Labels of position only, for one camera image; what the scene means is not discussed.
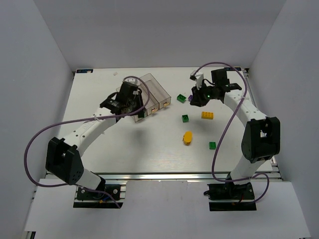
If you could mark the aluminium table front rail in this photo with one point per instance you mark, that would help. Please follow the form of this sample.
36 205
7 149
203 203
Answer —
168 176

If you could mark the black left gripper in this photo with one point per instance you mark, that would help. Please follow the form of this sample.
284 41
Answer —
139 107

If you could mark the yellow rectangular lego brick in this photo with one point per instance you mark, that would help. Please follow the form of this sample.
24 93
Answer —
207 115

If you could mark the dark label sticker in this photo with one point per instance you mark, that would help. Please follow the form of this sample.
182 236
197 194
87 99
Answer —
233 69
84 71

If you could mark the yellow rounded lego brick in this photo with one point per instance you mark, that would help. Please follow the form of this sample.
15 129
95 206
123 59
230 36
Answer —
187 138

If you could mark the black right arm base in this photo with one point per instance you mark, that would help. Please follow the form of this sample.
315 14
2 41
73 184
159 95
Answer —
229 197

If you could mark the dark label sticker right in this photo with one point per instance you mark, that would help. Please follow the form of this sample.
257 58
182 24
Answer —
233 69

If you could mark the clear middle bin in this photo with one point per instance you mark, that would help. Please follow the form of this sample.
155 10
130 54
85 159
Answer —
152 106

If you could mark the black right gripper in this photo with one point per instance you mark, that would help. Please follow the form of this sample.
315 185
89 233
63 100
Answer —
197 96

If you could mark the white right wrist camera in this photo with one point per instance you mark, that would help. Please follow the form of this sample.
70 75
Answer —
198 77

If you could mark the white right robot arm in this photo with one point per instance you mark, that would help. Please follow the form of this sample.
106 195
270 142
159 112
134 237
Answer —
233 100

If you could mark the small green lego brick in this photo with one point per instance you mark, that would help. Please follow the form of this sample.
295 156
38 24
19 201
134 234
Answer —
185 118

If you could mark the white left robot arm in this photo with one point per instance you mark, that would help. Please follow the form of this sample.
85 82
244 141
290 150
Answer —
64 154

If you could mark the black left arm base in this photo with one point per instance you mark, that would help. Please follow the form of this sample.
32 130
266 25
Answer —
85 199

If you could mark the clear right bin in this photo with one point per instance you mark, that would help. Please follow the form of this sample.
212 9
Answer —
160 94

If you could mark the dark label sticker left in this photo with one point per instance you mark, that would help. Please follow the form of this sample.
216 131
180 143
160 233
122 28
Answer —
84 71

